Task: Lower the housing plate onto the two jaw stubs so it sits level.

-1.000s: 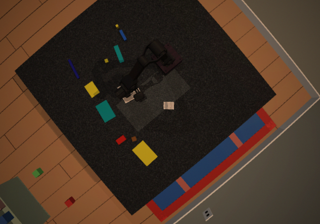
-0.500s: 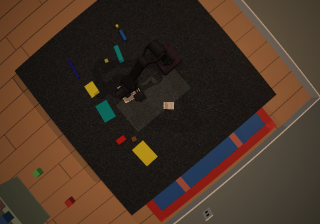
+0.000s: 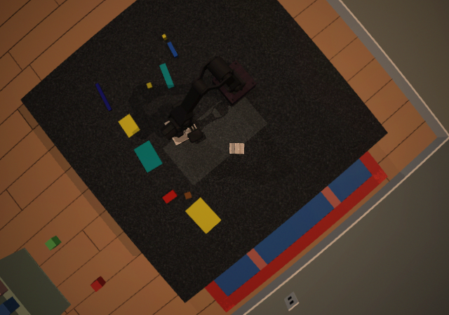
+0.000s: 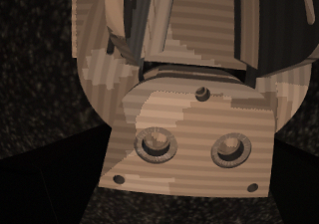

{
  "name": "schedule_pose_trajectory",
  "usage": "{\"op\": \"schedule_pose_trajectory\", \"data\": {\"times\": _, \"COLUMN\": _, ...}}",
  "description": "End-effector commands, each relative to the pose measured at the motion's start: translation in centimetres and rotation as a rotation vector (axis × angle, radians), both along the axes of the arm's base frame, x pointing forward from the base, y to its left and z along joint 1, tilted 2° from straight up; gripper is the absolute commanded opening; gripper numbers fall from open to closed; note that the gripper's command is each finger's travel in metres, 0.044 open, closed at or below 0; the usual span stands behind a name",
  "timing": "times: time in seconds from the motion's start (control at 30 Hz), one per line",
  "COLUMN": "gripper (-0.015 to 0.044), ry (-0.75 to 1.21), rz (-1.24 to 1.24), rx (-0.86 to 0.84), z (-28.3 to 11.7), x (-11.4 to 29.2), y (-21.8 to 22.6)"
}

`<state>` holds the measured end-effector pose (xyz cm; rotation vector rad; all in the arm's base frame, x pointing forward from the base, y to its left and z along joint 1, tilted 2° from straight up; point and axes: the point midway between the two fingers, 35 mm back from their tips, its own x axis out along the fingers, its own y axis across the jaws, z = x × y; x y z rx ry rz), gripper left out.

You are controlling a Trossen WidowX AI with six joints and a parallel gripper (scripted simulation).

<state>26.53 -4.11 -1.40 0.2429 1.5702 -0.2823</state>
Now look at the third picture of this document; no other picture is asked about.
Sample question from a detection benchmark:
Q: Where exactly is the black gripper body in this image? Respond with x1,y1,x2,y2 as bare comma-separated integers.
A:
172,100,203,143

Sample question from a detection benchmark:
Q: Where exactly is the teal flat square plate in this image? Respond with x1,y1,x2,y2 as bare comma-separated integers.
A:
134,140,162,173

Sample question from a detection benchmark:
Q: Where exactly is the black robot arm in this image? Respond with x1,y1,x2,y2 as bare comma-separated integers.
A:
161,55,246,140

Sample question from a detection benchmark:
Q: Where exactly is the teal rectangular bar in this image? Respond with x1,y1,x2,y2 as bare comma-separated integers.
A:
159,64,175,89

